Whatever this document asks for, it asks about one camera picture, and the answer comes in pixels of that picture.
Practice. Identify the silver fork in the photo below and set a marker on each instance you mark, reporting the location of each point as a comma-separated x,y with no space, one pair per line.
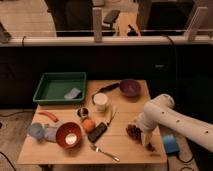
97,149

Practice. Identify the orange bowl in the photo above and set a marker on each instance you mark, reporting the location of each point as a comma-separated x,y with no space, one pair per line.
68,135

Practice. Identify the green plastic tray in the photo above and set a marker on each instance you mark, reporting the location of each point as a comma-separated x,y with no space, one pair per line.
53,86

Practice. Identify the grey cloth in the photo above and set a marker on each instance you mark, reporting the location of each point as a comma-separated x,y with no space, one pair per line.
50,131

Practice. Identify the white paper cup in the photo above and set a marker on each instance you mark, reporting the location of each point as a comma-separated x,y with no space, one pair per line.
100,101

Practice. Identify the dark red grape bunch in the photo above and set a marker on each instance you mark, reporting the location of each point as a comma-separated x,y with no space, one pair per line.
135,134

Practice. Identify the blue plastic cup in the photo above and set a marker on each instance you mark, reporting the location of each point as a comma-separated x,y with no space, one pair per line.
36,130

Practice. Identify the black rectangular block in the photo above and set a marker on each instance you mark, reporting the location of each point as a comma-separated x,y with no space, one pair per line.
97,132

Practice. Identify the black handled knife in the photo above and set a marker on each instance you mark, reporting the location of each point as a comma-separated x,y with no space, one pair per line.
106,89

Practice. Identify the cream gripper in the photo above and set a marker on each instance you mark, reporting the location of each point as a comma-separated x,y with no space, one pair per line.
145,138

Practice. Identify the orange carrot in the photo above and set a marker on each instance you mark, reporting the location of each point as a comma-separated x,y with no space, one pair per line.
49,115

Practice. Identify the purple bowl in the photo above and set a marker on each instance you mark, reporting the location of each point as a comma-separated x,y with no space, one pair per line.
130,87

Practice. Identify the orange fruit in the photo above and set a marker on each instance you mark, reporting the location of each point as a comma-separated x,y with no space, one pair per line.
88,125

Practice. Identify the blue tape roll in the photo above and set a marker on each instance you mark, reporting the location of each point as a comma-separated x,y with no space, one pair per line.
170,144

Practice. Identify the small metal cup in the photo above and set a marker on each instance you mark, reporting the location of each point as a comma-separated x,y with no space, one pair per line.
82,112

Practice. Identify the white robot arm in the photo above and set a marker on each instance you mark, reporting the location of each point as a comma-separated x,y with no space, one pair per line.
160,110

